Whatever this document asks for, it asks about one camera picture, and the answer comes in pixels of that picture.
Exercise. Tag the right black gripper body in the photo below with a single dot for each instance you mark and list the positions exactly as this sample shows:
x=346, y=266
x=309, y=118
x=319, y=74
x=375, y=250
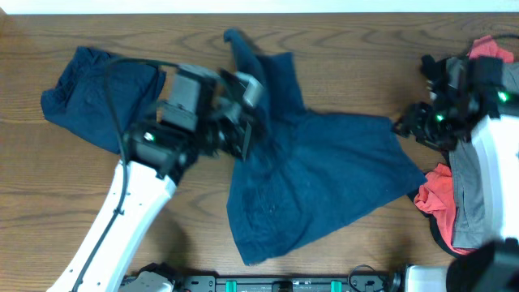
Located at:
x=435, y=127

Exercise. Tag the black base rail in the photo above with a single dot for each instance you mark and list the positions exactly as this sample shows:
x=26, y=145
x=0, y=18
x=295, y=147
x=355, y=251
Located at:
x=284, y=284

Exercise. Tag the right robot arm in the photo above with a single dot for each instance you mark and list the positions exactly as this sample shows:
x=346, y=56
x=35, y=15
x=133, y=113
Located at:
x=491, y=267

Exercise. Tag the blue denim shorts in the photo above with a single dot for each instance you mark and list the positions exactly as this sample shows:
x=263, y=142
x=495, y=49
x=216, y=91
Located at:
x=312, y=173

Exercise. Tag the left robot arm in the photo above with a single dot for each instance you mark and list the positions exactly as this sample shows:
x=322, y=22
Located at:
x=207, y=112

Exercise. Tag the black garment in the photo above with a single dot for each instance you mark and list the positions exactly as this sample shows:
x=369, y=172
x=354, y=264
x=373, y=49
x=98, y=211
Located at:
x=436, y=197

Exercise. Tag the grey shorts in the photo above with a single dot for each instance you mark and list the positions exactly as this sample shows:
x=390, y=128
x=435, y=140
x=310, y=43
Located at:
x=485, y=160

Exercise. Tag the red garment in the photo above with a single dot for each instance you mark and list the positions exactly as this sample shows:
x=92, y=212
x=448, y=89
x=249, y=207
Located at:
x=473, y=120

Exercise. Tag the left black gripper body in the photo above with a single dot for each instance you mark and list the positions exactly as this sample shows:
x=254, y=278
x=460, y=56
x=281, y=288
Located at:
x=220, y=139

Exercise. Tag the folded dark navy garment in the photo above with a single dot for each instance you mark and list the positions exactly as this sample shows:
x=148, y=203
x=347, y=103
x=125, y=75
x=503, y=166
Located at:
x=78, y=101

